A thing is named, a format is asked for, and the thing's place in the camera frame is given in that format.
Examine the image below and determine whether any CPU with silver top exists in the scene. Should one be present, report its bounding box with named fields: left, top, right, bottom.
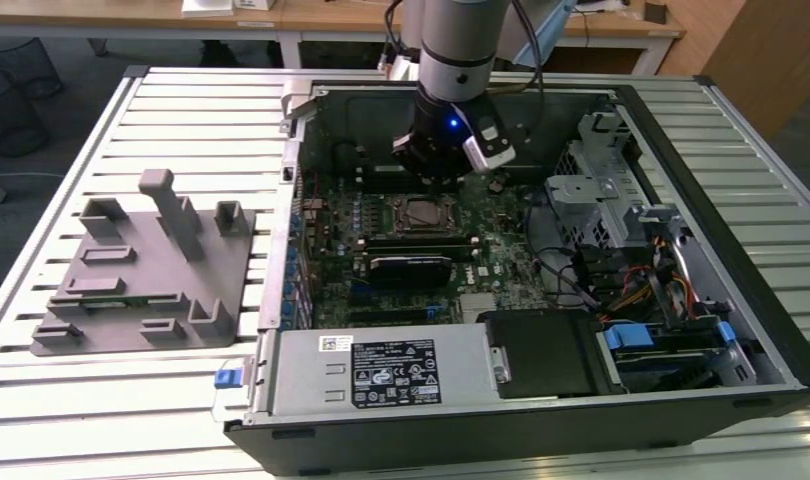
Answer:
left=406, top=199, right=449, bottom=228

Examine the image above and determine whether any metal socket cover frame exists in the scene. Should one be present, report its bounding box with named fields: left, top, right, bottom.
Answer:
left=393, top=195, right=461, bottom=237

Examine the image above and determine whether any CPU socket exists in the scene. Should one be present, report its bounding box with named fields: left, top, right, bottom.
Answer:
left=390, top=193, right=462, bottom=238

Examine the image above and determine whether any black RAM slot bank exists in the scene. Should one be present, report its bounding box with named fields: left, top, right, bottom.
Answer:
left=354, top=164, right=409, bottom=194
left=361, top=233, right=480, bottom=259

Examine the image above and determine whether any metal drive cage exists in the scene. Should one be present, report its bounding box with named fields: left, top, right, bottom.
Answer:
left=542, top=112, right=652, bottom=251

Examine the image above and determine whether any small black graphics card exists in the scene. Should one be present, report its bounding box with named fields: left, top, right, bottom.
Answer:
left=366, top=255, right=456, bottom=292

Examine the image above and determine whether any green motherboard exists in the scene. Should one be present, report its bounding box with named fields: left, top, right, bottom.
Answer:
left=289, top=167, right=565, bottom=331

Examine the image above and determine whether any silver chipset heatsink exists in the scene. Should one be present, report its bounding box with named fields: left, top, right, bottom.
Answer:
left=460, top=293, right=498, bottom=321

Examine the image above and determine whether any black expansion slot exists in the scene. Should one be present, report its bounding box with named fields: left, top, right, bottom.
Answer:
left=346, top=308, right=442, bottom=324

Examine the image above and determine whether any plain white box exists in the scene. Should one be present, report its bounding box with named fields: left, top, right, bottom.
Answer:
left=179, top=0, right=235, bottom=19

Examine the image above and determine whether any hard disk in blue carrier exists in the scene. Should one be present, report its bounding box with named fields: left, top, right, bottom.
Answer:
left=600, top=319, right=739, bottom=394

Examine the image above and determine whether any silver power supply unit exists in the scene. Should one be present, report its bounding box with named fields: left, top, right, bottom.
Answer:
left=242, top=322, right=506, bottom=417

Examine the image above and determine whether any grey plastic parts rack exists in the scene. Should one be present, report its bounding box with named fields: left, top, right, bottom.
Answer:
left=29, top=168, right=258, bottom=357

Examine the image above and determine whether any wooden cabinet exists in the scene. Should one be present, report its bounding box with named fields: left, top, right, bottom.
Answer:
left=660, top=0, right=810, bottom=141

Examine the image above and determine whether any green RAM stick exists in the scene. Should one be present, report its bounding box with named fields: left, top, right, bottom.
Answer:
left=82, top=297, right=153, bottom=309

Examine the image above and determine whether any black open PC case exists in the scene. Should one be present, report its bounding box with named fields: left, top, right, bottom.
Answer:
left=213, top=69, right=810, bottom=476

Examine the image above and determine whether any black mesh waste bin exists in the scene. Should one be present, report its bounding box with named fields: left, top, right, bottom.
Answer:
left=0, top=37, right=65, bottom=99
left=0, top=69, right=51, bottom=159

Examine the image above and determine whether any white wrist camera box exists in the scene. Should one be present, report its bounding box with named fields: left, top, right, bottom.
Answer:
left=461, top=115, right=517, bottom=175

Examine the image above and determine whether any hanging cable white plug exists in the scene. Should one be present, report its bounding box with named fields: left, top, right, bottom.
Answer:
left=380, top=0, right=405, bottom=71

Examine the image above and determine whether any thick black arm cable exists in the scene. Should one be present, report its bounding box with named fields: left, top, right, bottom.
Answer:
left=502, top=0, right=552, bottom=151

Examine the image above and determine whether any thin black wire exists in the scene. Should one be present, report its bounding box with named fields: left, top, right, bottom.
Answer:
left=524, top=189, right=602, bottom=314

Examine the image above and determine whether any grey plastic cage bracket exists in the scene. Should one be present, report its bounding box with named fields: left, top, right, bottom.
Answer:
left=626, top=203, right=682, bottom=236

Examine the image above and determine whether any wooden desk white frame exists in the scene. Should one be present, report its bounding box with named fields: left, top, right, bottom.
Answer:
left=0, top=0, right=302, bottom=69
left=289, top=0, right=687, bottom=76

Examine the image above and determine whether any yellow red wire bundle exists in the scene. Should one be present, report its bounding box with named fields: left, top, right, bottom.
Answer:
left=602, top=264, right=703, bottom=324

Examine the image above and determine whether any flat black wire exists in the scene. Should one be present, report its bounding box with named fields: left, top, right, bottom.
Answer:
left=642, top=239, right=685, bottom=331

